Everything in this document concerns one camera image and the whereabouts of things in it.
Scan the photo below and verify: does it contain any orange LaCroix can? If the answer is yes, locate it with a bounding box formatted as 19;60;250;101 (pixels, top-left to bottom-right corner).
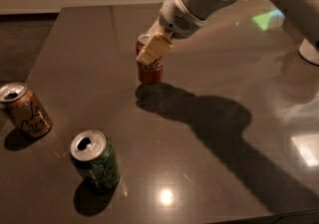
0;82;52;138

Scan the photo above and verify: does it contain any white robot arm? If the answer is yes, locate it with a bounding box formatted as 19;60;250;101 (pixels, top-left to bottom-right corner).
137;0;319;65

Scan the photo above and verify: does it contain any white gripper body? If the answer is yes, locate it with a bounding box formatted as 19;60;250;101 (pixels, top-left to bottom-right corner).
149;0;207;40

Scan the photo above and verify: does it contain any green soda can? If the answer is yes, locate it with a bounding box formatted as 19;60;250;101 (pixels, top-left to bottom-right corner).
70;129;120;192

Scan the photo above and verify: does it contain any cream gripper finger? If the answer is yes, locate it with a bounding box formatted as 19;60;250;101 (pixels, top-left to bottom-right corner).
137;32;172;66

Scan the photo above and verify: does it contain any red coke can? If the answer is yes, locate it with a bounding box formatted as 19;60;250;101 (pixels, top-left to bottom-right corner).
136;33;163;85

